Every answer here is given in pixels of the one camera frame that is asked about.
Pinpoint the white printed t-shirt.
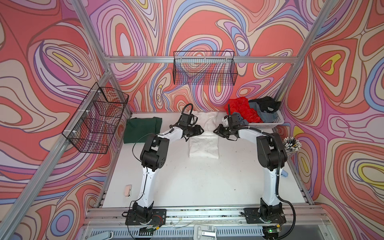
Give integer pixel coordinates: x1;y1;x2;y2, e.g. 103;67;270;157
188;111;226;160

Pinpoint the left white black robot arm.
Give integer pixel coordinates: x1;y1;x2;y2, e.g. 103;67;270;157
126;113;204;226

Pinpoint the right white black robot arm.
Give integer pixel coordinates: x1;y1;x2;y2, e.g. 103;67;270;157
214;115;288;225

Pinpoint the red t-shirt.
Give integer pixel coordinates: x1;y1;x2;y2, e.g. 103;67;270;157
224;97;263;123

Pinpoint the grey t-shirt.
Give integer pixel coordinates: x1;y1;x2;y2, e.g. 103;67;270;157
234;111;277;126

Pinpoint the black t-shirt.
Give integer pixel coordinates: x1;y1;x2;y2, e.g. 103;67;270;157
249;97;281;114

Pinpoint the white plastic laundry basket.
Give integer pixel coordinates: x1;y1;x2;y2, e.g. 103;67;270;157
248;110;285;129

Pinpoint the folded green t-shirt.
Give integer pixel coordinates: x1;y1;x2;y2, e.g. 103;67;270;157
123;117;163;144

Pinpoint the cup of pens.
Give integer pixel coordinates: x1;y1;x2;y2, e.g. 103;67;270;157
283;137;302;155

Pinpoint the small blue object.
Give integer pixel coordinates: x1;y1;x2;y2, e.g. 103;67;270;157
281;169;289;178

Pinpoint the small pink object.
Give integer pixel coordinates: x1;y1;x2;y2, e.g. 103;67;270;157
124;185;132;198

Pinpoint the back black wire basket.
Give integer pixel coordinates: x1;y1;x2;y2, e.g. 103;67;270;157
173;50;238;86

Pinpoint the black wire basket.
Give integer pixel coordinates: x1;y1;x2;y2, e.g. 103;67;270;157
62;83;129;154
173;50;238;86

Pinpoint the left black wire basket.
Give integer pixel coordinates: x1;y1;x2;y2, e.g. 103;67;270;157
62;83;129;154

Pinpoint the white box on rail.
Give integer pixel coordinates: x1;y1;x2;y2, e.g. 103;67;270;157
193;225;217;240

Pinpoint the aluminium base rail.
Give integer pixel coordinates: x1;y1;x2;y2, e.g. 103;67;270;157
76;204;340;240

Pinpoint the aluminium frame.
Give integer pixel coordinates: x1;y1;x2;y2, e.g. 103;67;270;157
1;1;329;240

